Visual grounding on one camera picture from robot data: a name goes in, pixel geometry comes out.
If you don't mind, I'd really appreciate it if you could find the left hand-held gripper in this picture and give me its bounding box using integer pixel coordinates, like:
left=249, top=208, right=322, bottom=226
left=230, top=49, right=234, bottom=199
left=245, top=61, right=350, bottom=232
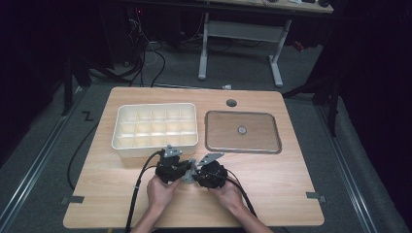
left=154, top=144, right=192, bottom=184

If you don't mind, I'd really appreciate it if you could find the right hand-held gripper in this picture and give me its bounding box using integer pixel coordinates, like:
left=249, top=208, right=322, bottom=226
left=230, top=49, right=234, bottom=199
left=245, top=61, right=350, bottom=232
left=193, top=151, right=229, bottom=190

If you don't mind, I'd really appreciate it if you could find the small grey object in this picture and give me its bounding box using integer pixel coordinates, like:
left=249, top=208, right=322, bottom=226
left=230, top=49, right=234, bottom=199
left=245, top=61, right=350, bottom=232
left=181, top=157, right=199, bottom=185

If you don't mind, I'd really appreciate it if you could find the brown rectangular tray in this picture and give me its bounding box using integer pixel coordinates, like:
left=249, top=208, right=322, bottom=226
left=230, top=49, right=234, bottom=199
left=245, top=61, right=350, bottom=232
left=204, top=110, right=283, bottom=155

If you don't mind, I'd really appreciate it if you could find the white divided storage box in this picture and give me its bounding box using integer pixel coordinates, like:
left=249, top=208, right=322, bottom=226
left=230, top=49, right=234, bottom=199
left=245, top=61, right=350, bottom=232
left=111, top=102, right=199, bottom=159

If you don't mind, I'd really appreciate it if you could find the person's left hand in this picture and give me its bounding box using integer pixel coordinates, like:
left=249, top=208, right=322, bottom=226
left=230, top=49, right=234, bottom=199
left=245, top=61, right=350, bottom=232
left=146, top=175, right=183, bottom=210

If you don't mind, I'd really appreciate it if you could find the person's right hand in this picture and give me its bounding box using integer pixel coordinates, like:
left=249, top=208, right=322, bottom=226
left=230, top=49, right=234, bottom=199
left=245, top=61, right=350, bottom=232
left=208, top=180, right=245, bottom=212

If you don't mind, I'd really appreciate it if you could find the black stand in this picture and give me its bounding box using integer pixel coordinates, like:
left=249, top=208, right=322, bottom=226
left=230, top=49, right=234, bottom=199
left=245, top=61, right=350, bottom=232
left=60, top=56, right=93, bottom=117
left=281, top=69, right=342, bottom=138

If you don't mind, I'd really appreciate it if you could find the desk with white legs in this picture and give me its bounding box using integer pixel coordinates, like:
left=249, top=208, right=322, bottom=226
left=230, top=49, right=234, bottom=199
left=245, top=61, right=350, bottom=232
left=124, top=0, right=334, bottom=88

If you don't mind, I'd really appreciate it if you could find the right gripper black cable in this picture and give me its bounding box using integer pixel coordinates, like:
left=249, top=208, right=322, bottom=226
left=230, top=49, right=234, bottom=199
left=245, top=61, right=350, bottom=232
left=224, top=168, right=258, bottom=219

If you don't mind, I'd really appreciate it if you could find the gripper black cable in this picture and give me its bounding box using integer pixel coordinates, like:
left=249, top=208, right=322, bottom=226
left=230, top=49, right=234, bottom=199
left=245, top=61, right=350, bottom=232
left=224, top=168, right=258, bottom=219
left=124, top=149, right=166, bottom=233

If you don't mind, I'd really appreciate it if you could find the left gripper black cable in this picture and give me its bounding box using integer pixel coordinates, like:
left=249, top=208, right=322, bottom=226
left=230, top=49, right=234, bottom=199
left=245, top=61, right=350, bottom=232
left=124, top=149, right=166, bottom=233

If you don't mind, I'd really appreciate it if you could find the black floor cable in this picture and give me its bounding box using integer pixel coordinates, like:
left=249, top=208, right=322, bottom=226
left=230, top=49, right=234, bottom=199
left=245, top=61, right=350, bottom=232
left=66, top=120, right=100, bottom=192

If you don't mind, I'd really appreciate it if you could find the grey table edge bracket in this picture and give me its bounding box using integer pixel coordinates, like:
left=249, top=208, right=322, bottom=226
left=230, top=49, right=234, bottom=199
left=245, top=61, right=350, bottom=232
left=305, top=191, right=327, bottom=204
left=61, top=195, right=86, bottom=206

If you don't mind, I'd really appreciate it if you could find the bundle of black floor cables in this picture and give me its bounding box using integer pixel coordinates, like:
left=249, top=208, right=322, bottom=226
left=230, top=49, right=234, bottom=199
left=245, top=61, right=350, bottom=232
left=116, top=18, right=168, bottom=88

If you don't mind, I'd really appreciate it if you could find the metal floor rail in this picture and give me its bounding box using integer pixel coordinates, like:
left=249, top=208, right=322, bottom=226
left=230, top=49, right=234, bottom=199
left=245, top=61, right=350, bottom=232
left=0, top=86, right=86, bottom=233
left=315, top=105, right=381, bottom=233

